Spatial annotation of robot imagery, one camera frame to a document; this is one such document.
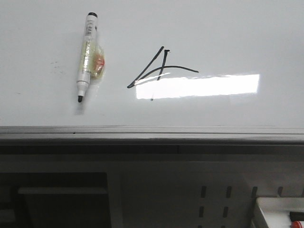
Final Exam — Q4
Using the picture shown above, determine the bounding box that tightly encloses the white perforated pegboard panel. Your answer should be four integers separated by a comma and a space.
121, 172, 304, 228

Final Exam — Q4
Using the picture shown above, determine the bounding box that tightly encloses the white plastic bin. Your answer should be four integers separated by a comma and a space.
250, 197, 304, 228

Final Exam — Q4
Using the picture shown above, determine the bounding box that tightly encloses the black item in bin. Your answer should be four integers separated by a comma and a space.
289, 211, 304, 222

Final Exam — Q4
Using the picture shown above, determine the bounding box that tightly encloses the red capped item in bin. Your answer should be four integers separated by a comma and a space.
291, 221, 304, 228

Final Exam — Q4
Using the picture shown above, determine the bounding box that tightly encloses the whiteboard with grey frame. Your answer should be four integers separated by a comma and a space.
0, 0, 304, 143

